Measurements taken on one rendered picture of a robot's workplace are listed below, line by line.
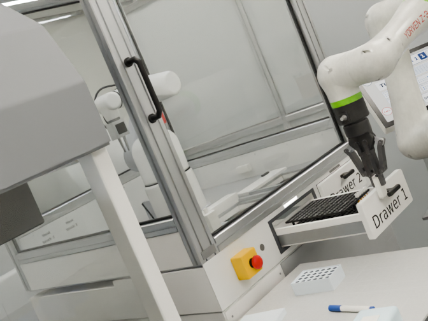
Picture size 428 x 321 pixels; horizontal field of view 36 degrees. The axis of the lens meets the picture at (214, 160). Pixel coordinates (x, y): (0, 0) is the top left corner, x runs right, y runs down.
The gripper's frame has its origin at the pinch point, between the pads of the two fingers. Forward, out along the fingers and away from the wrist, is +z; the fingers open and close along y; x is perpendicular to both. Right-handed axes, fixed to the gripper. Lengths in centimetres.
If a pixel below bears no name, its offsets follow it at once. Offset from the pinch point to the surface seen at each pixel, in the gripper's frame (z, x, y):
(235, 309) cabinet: 15, -39, -35
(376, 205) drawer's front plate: 4.3, -3.8, -1.1
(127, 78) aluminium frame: -56, -42, -35
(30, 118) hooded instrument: -53, -93, -10
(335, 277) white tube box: 15.1, -25.8, -7.9
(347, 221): 5.7, -9.5, -8.6
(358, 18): -47, 162, -69
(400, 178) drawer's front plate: 3.1, 14.9, -1.1
